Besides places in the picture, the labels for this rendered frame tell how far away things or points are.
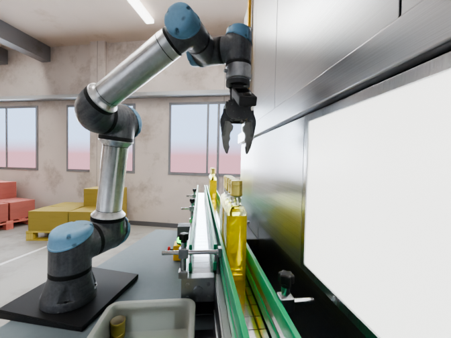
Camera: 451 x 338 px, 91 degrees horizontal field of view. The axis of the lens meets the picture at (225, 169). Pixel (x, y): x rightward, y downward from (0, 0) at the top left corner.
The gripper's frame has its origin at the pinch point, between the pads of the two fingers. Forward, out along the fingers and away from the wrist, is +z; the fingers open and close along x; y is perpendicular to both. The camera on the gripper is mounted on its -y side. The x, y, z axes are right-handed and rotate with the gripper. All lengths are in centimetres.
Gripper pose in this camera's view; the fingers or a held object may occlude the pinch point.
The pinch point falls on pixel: (237, 149)
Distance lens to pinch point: 64.2
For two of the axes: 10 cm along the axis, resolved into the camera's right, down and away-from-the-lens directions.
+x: -9.9, -0.2, -1.3
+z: -0.3, 10.0, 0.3
